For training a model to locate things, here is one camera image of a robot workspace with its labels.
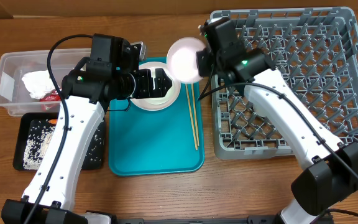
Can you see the wooden chopstick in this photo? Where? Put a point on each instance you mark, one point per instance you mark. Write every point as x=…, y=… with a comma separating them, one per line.
x=191, y=118
x=195, y=115

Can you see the left wooden chopstick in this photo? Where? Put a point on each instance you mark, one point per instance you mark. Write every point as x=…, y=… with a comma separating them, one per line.
x=191, y=118

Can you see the teal serving tray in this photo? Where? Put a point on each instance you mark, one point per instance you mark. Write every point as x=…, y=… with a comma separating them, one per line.
x=145, y=142

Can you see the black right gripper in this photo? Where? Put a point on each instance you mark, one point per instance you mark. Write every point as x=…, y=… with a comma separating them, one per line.
x=207, y=60

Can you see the small white plate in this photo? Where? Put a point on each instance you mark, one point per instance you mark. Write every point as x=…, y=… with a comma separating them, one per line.
x=168, y=97

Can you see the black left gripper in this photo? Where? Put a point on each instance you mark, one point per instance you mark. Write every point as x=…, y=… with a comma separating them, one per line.
x=146, y=90

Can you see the large white plate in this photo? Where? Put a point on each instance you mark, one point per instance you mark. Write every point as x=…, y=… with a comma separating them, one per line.
x=141, y=103

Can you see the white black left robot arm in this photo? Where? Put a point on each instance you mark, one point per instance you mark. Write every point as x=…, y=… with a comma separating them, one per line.
x=110, y=72

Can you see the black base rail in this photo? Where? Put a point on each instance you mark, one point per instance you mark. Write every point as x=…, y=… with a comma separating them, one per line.
x=182, y=221

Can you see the orange carrot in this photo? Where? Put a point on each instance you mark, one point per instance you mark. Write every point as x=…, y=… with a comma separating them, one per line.
x=53, y=121

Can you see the right wooden chopstick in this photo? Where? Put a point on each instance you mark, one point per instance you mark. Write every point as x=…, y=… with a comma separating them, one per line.
x=195, y=115

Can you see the black rectangular tray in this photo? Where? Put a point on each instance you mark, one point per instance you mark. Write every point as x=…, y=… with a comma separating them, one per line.
x=23, y=133

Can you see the white rice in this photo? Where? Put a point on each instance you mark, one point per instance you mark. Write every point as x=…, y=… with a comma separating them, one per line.
x=39, y=136

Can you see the red snack wrapper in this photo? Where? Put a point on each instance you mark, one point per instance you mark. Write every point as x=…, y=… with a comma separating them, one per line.
x=50, y=100

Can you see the grey dishwasher rack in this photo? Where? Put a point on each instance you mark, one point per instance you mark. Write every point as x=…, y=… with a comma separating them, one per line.
x=316, y=50

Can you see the white paper napkin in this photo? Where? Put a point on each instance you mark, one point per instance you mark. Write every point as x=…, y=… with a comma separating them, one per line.
x=38, y=84

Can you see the clear plastic waste bin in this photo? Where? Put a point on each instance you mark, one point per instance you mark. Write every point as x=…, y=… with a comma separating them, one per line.
x=13, y=66

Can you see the white bowl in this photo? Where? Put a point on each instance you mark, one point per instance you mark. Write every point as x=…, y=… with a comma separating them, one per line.
x=182, y=60

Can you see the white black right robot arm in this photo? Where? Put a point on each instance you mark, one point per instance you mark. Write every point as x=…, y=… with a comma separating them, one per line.
x=329, y=167

